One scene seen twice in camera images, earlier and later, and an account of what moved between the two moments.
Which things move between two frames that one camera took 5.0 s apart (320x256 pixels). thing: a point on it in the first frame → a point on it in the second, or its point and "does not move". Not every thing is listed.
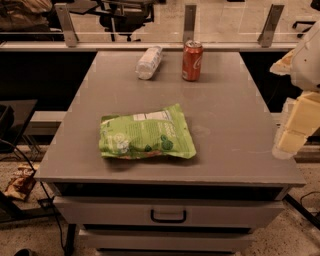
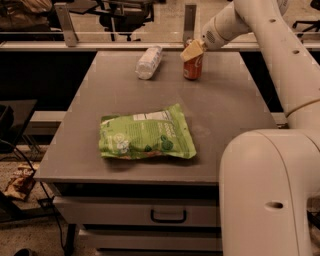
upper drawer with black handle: [170, 211] does not move
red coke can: [192, 60] does not move
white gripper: [308, 65] → [210, 38]
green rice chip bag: [162, 132] does not move
